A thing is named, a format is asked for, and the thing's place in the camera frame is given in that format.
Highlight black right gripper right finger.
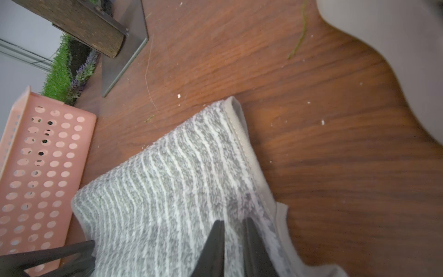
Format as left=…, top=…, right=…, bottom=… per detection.
left=243, top=218, right=278, bottom=277

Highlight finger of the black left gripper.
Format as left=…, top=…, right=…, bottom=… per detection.
left=1, top=240, right=95, bottom=274
left=42, top=256, right=96, bottom=277

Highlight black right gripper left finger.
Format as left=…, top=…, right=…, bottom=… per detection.
left=191, top=220, right=225, bottom=277

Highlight grey striped dishcloth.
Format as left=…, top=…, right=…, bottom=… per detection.
left=72, top=97, right=346, bottom=277

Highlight pink perforated plastic basket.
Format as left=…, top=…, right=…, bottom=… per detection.
left=1, top=90, right=96, bottom=277

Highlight green artificial grass mat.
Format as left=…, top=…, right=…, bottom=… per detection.
left=41, top=34, right=100, bottom=106

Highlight pink cherry blossom tree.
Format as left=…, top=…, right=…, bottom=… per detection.
left=15, top=0, right=128, bottom=58

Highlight white pot succulent plant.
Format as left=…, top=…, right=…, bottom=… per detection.
left=317, top=1, right=443, bottom=143

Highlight aluminium frame corner post left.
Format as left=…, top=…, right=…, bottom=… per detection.
left=1, top=39, right=53, bottom=73

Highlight dark metal tree base plate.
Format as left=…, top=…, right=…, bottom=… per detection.
left=78, top=0, right=149, bottom=97

